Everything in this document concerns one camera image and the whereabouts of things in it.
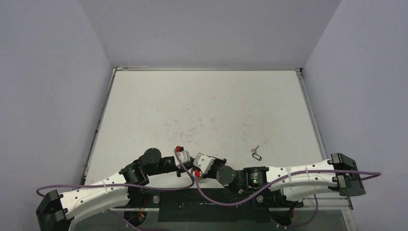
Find silver key with black tag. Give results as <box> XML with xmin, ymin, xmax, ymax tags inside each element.
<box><xmin>251</xmin><ymin>145</ymin><xmax>260</xmax><ymax>154</ymax></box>

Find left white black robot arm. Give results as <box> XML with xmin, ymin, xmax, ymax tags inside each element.
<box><xmin>36</xmin><ymin>146</ymin><xmax>193</xmax><ymax>231</ymax></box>

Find large keyring with red sleeve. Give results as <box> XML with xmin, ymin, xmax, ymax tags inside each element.
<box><xmin>192</xmin><ymin>171</ymin><xmax>207</xmax><ymax>184</ymax></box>

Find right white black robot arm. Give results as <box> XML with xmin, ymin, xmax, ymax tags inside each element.
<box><xmin>203</xmin><ymin>153</ymin><xmax>366</xmax><ymax>206</ymax></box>

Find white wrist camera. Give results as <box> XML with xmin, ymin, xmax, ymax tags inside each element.
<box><xmin>174</xmin><ymin>146</ymin><xmax>191</xmax><ymax>168</ymax></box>
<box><xmin>193</xmin><ymin>153</ymin><xmax>216</xmax><ymax>175</ymax></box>

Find black key tag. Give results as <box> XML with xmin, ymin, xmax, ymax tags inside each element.
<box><xmin>252</xmin><ymin>153</ymin><xmax>262</xmax><ymax>161</ymax></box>

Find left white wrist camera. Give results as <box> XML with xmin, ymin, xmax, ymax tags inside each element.
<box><xmin>174</xmin><ymin>146</ymin><xmax>191</xmax><ymax>168</ymax></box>

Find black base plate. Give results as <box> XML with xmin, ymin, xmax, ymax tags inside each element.
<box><xmin>111</xmin><ymin>187</ymin><xmax>304</xmax><ymax>223</ymax></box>

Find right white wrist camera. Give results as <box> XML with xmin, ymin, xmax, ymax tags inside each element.
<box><xmin>193</xmin><ymin>153</ymin><xmax>216</xmax><ymax>175</ymax></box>

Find aluminium frame rail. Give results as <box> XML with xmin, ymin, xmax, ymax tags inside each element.
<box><xmin>61</xmin><ymin>189</ymin><xmax>352</xmax><ymax>213</ymax></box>

